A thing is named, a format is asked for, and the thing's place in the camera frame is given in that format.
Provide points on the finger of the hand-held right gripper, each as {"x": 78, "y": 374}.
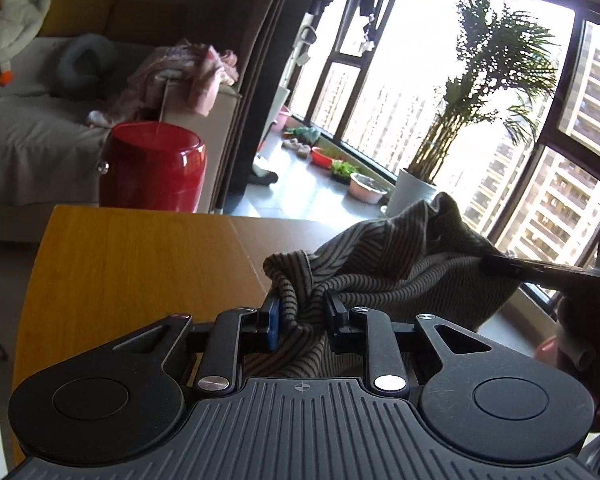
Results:
{"x": 540, "y": 272}

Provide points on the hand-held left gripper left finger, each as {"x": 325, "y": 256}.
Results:
{"x": 274, "y": 322}

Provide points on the black window frame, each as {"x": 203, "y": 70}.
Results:
{"x": 580, "y": 150}

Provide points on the pair of light shoes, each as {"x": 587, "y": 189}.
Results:
{"x": 296, "y": 149}

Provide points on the pink plastic bucket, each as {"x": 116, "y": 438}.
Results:
{"x": 282, "y": 117}

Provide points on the dark curtain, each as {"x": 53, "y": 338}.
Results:
{"x": 300, "y": 10}

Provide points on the pile of pink clothes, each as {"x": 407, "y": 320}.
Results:
{"x": 200, "y": 75}

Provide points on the pink basin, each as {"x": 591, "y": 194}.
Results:
{"x": 367, "y": 189}

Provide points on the white goose plush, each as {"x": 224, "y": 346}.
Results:
{"x": 10, "y": 25}

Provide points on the tray of green plants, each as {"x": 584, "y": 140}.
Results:
{"x": 344, "y": 170}

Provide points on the grey striped sweater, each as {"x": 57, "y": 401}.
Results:
{"x": 380, "y": 260}

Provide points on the grey covered sofa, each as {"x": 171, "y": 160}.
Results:
{"x": 25, "y": 135}

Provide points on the red round stool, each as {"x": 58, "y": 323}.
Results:
{"x": 150, "y": 170}

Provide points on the yellow sofa cushion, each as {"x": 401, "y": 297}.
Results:
{"x": 80, "y": 10}
{"x": 150, "y": 20}

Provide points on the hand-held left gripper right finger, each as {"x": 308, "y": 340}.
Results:
{"x": 336, "y": 330}

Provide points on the grey neck pillow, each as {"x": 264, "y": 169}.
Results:
{"x": 70, "y": 67}

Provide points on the potted palm in white pot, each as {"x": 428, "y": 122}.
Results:
{"x": 410, "y": 195}

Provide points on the green cloth item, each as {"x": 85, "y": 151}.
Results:
{"x": 302, "y": 135}

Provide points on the beige curtain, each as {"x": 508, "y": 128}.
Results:
{"x": 272, "y": 10}

